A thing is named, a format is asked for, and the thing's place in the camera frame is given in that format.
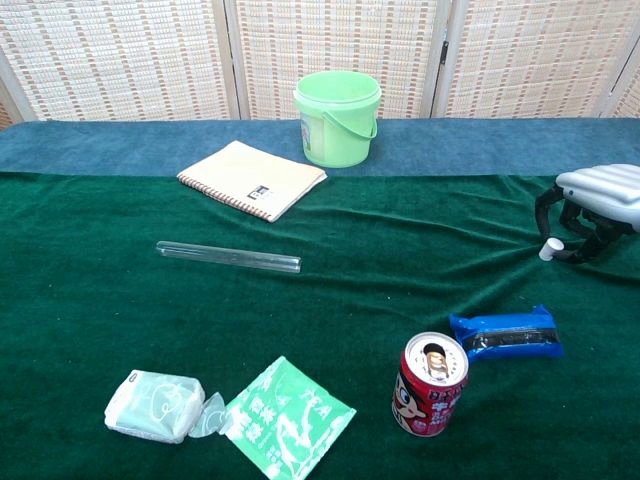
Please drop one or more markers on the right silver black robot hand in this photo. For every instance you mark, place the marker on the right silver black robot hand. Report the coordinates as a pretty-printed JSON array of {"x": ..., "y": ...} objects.
[{"x": 605, "y": 192}]

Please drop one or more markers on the white tube cap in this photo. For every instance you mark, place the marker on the white tube cap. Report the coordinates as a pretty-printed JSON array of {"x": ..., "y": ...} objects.
[{"x": 550, "y": 249}]

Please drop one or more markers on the clear glass test tube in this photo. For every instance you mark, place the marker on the clear glass test tube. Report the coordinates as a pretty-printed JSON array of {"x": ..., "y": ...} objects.
[{"x": 225, "y": 256}]

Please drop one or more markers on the blue snack packet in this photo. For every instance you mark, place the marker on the blue snack packet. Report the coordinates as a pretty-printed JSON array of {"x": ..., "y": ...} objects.
[{"x": 505, "y": 335}]

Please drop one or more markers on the light green plastic bucket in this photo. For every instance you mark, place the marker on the light green plastic bucket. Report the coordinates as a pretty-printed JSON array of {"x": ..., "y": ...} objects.
[{"x": 340, "y": 145}]

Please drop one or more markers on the red drink can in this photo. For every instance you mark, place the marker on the red drink can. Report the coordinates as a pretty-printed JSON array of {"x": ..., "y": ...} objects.
[{"x": 430, "y": 400}]

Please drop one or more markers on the beige spiral notebook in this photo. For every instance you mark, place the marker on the beige spiral notebook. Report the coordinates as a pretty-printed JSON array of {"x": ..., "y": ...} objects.
[{"x": 250, "y": 175}]

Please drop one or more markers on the green white sachet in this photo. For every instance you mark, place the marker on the green white sachet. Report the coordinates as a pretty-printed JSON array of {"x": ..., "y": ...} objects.
[{"x": 285, "y": 425}]

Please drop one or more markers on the dark green velvet cloth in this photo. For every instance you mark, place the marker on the dark green velvet cloth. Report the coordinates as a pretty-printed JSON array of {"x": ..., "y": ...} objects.
[{"x": 150, "y": 310}]

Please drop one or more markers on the white wrapped tissue pack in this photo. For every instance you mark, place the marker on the white wrapped tissue pack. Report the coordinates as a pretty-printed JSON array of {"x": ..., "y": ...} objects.
[{"x": 155, "y": 407}]

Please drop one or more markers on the blue table cover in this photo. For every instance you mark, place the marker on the blue table cover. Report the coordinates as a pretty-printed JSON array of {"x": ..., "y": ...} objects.
[{"x": 100, "y": 145}]

